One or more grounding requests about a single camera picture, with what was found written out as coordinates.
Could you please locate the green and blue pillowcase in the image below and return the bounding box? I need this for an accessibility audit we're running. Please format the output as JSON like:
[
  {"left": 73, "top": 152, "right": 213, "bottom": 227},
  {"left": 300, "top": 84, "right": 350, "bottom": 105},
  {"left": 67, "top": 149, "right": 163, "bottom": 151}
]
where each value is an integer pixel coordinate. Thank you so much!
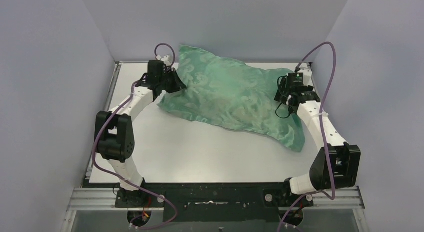
[{"left": 158, "top": 45, "right": 306, "bottom": 153}]

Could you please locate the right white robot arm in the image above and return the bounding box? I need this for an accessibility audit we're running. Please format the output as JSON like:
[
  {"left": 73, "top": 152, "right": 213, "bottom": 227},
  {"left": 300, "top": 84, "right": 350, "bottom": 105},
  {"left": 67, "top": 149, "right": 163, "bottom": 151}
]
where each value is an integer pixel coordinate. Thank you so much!
[{"left": 274, "top": 72, "right": 361, "bottom": 206}]

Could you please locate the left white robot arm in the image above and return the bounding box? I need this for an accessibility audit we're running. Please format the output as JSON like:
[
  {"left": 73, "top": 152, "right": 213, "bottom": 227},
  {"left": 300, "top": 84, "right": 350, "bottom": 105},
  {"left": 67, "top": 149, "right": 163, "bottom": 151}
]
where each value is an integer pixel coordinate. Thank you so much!
[{"left": 91, "top": 59, "right": 186, "bottom": 206}]

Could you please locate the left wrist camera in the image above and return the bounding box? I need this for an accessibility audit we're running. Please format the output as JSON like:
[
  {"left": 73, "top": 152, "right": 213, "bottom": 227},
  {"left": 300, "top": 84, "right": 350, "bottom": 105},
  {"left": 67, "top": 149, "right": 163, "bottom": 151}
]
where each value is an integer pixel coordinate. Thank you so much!
[{"left": 155, "top": 54, "right": 175, "bottom": 67}]

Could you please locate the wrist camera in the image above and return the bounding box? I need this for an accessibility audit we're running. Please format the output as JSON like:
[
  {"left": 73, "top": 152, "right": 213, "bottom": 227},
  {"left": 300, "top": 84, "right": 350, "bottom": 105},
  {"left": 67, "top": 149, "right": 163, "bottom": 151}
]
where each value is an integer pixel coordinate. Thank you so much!
[
  {"left": 155, "top": 54, "right": 175, "bottom": 67},
  {"left": 295, "top": 67, "right": 312, "bottom": 86}
]

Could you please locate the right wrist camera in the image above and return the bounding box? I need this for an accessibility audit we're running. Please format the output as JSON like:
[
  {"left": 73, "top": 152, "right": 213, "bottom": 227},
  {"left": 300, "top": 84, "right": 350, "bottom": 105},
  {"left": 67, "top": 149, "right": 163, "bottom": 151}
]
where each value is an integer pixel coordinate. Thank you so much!
[{"left": 295, "top": 67, "right": 312, "bottom": 86}]

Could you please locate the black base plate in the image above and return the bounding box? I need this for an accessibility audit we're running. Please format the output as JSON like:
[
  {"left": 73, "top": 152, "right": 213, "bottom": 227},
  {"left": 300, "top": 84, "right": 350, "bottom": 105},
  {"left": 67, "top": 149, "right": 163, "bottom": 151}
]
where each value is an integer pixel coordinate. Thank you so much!
[{"left": 113, "top": 182, "right": 314, "bottom": 223}]

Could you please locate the aluminium frame rail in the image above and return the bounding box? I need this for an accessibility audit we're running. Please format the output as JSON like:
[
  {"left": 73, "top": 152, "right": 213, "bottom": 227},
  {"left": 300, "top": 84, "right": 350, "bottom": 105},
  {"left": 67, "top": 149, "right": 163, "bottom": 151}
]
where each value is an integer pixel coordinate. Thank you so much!
[{"left": 61, "top": 61, "right": 123, "bottom": 232}]

